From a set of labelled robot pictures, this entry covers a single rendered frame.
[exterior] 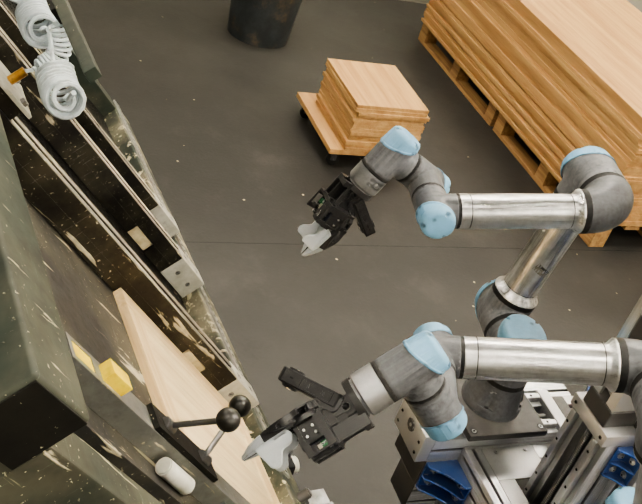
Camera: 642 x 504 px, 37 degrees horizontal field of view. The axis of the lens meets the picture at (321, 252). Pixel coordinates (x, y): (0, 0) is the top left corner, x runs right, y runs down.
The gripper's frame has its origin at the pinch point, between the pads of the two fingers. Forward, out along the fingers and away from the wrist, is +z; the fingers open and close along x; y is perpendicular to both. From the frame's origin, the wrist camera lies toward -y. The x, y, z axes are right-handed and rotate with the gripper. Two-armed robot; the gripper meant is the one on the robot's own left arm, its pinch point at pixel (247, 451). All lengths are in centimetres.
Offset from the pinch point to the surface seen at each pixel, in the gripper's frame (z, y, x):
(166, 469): 10.3, -1.4, -10.4
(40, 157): 5, -59, -16
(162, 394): 10.2, -19.3, 8.4
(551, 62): -195, -196, 351
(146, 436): 9.7, -6.1, -14.7
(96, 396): 10.1, -10.7, -27.2
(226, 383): 8, -32, 58
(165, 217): 6, -94, 86
